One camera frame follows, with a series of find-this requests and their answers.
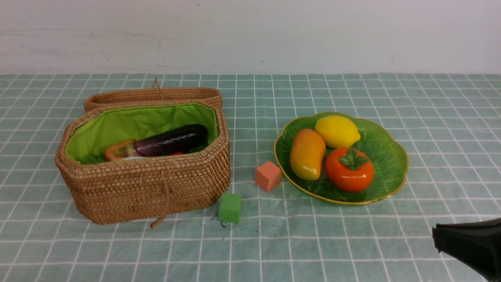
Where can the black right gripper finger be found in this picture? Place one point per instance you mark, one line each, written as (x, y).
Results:
(475, 244)

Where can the orange persimmon with green calyx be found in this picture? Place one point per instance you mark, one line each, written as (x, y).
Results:
(349, 170)

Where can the yellow lemon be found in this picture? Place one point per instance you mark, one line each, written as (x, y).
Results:
(337, 131)

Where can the orange yellow mango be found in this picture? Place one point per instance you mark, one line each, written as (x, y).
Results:
(307, 154)

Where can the purple eggplant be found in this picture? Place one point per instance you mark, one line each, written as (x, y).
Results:
(166, 143)

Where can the brown potato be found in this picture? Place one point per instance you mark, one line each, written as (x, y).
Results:
(121, 149)

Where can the white radish with green leaves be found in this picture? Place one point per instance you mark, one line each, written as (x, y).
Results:
(97, 159)

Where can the red carrot with green leaves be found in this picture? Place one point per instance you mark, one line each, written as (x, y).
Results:
(189, 151)

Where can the green glass leaf plate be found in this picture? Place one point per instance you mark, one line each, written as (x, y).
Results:
(388, 157)

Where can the green checkered tablecloth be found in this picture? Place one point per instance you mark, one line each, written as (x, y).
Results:
(449, 124)

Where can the orange foam cube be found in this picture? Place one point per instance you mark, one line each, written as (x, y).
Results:
(268, 176)

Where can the green foam cube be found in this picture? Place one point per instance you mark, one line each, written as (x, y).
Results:
(230, 208)

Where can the woven wicker basket green lining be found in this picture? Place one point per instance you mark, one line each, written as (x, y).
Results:
(114, 192)

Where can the woven wicker basket lid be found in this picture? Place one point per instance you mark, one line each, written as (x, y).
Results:
(210, 96)

